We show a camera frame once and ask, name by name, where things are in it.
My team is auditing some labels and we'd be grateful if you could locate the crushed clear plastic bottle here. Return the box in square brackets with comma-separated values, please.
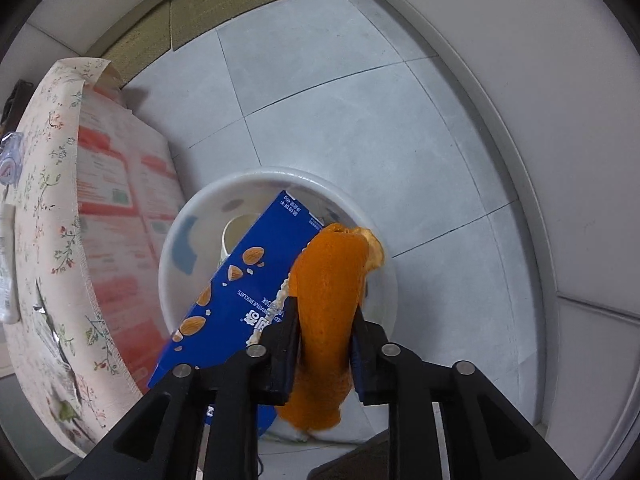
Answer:
[0, 131, 26, 187]

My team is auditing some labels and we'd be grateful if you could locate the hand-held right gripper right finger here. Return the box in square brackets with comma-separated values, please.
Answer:
[350, 305, 581, 480]

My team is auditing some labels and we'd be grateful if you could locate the dark waste bin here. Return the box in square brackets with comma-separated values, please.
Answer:
[6, 79, 32, 130]

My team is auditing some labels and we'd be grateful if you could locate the orange peel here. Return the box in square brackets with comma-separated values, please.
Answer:
[276, 222, 386, 433]

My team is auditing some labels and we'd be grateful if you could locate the blue biscuit box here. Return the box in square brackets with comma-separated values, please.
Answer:
[147, 190, 333, 436]

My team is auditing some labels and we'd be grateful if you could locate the dark floor mat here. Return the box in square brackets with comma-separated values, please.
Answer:
[307, 430, 396, 480]

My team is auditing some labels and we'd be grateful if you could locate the floral paper cup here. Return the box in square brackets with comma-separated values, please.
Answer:
[220, 214, 263, 266]

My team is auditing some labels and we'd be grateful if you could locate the white round bin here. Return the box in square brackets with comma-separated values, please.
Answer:
[158, 167, 399, 446]

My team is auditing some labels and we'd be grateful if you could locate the white plastic bottle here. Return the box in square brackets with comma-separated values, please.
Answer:
[0, 202, 22, 323]

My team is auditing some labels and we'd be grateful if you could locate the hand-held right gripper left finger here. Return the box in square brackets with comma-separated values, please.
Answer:
[65, 296, 301, 480]

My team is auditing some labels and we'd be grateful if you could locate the red printed cardboard box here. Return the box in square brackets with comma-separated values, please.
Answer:
[75, 67, 186, 386]

